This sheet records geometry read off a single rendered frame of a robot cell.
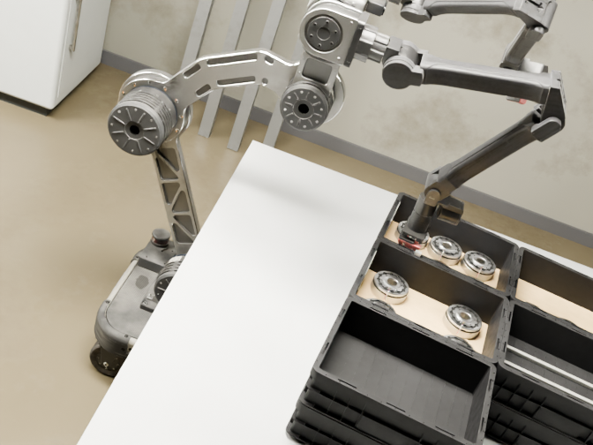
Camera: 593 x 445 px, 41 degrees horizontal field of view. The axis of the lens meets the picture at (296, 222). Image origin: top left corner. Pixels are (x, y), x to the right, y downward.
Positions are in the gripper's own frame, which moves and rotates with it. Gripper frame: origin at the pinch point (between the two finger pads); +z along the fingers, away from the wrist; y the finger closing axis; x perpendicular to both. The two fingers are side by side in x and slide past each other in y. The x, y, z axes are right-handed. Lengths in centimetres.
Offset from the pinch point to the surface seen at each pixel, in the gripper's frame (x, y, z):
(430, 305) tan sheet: -12.5, -12.7, 4.9
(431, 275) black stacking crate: -9.5, -9.2, -2.1
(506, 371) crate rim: -34, -37, -3
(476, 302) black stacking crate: -23.5, -8.7, 0.0
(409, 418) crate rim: -17, -68, -3
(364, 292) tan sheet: 5.4, -20.9, 4.6
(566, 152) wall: -52, 223, 34
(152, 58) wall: 178, 186, 63
